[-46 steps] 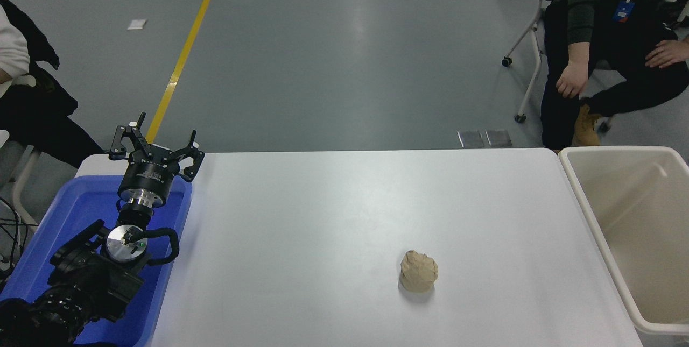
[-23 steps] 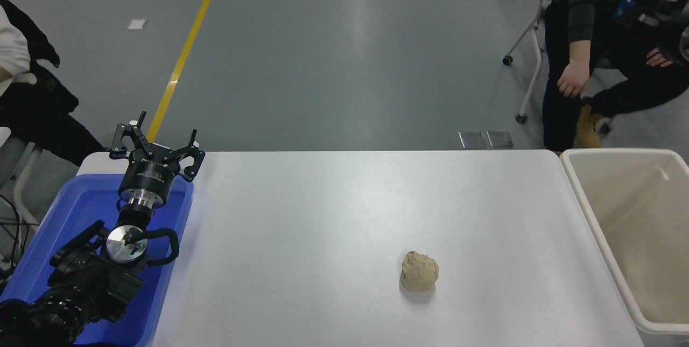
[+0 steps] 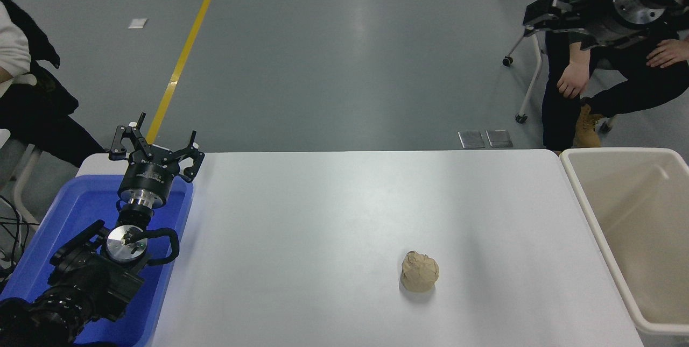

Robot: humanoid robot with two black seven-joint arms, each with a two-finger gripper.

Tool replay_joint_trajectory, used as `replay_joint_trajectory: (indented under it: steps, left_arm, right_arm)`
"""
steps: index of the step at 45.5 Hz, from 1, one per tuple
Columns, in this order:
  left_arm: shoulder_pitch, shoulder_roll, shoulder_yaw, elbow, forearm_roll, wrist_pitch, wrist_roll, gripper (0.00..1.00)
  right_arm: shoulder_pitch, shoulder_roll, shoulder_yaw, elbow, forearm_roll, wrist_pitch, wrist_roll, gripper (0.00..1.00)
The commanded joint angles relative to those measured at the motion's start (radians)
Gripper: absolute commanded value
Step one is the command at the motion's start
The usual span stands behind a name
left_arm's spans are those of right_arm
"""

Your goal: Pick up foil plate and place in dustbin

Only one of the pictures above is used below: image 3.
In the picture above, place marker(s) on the person's left hand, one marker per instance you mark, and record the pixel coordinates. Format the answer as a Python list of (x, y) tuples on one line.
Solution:
[(670, 54)]

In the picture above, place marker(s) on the person's right hand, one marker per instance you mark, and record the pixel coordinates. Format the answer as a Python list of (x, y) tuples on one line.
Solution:
[(575, 79)]

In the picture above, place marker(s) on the person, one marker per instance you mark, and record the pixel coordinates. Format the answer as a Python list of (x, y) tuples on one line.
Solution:
[(37, 121), (619, 83)]

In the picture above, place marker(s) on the large pale bin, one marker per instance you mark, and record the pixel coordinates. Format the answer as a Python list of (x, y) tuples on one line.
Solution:
[(635, 218)]

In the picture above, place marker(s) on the white chair frame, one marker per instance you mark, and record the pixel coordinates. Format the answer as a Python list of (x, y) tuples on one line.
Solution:
[(24, 175)]

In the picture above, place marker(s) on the white wheeled chair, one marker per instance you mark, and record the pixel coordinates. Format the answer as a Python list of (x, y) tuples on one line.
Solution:
[(533, 78)]

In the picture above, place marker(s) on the crumpled tan paper ball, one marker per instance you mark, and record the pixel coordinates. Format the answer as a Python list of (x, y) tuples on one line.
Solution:
[(420, 271)]

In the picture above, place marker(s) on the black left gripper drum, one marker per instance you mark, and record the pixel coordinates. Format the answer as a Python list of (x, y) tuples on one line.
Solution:
[(148, 177)]

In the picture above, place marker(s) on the grey metal floor plate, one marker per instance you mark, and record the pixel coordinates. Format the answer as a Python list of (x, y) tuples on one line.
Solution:
[(471, 140), (499, 139)]

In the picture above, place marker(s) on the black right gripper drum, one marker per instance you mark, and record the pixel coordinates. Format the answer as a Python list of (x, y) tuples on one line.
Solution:
[(600, 13)]

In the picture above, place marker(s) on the blue plastic tray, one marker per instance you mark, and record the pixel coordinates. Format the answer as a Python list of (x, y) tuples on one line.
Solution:
[(70, 212)]

